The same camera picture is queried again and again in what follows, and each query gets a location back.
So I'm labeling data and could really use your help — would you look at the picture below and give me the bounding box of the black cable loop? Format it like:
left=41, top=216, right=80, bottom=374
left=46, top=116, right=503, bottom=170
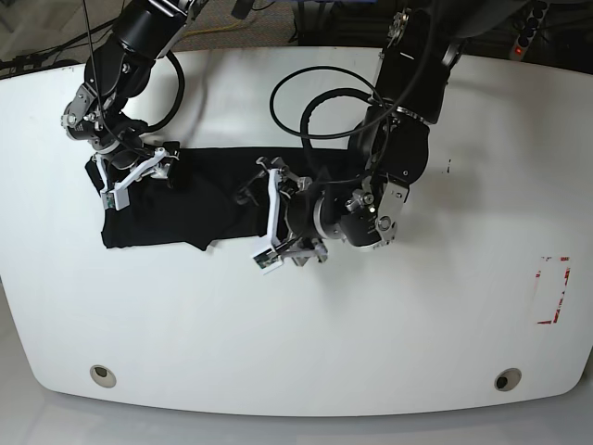
left=270, top=67, right=385, bottom=140

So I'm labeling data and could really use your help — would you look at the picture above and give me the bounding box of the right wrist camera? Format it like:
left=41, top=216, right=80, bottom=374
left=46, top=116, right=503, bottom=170
left=101, top=189, right=130, bottom=211

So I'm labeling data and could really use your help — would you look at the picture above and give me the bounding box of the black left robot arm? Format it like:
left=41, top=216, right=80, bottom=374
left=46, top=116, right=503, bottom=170
left=254, top=1, right=521, bottom=272

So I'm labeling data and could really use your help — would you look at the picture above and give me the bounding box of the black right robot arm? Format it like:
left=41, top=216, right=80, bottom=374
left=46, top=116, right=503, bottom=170
left=61, top=1, right=206, bottom=186

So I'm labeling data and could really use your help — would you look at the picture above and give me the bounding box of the left table cable grommet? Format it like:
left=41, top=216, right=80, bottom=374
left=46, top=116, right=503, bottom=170
left=90, top=365, right=117, bottom=388

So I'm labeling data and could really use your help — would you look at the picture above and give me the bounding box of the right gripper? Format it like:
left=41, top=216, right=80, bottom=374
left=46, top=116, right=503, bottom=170
left=84, top=141, right=188, bottom=192

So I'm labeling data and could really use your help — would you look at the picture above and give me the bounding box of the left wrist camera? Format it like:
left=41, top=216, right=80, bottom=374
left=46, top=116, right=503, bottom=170
left=253, top=249, right=284, bottom=274

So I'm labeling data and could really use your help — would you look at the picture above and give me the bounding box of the table cable grommet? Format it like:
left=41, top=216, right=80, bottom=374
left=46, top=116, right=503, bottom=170
left=90, top=365, right=117, bottom=388
left=494, top=368, right=523, bottom=392

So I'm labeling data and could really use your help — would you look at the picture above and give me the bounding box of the black T-shirt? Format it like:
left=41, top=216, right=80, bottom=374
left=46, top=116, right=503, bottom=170
left=84, top=146, right=362, bottom=252

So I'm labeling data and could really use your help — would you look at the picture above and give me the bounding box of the right table cable grommet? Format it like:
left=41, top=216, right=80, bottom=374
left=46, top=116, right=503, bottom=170
left=494, top=368, right=523, bottom=392

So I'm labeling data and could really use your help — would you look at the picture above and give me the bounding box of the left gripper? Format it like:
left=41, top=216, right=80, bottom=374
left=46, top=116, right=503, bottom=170
left=233, top=157, right=328, bottom=267

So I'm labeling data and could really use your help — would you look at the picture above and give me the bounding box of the red tape rectangle marking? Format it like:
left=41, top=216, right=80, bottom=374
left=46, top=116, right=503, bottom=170
left=532, top=256, right=572, bottom=325

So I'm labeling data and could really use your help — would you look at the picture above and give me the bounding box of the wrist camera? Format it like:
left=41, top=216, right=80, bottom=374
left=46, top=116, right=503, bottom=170
left=253, top=249, right=284, bottom=274
left=101, top=189, right=130, bottom=211

